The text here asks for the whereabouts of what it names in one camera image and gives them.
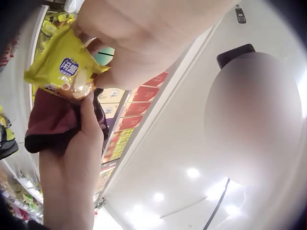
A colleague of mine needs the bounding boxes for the person's left hand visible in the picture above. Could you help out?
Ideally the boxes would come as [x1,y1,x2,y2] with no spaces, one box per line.
[74,0,236,91]

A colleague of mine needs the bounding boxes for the person's right hand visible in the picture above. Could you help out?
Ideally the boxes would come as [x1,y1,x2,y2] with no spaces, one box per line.
[38,92,105,173]

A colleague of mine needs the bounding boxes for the person's left fingers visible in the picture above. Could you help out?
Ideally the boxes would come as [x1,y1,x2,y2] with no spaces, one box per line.
[74,23,106,56]

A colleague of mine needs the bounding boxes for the person's left thumb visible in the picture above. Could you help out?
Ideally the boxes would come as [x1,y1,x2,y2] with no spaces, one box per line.
[95,63,136,91]

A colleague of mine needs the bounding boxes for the person's right thumb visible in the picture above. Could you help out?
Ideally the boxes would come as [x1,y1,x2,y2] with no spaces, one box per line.
[80,92,99,132]

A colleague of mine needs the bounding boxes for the yellow snack packet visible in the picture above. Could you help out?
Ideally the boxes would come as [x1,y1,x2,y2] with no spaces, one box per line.
[23,25,111,101]

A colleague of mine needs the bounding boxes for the dark red cloth bag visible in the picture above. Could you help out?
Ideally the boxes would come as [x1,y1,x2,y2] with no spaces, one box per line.
[25,89,110,155]

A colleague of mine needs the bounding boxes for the shop shelf with red boxes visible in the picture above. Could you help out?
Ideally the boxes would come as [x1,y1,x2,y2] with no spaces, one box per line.
[93,71,170,209]

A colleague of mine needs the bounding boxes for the round ceiling lamp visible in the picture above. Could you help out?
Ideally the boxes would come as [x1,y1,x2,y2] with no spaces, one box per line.
[152,192,166,204]
[186,167,201,179]

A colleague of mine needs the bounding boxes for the black ceiling device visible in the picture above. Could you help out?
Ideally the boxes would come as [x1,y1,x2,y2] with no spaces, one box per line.
[234,4,248,24]

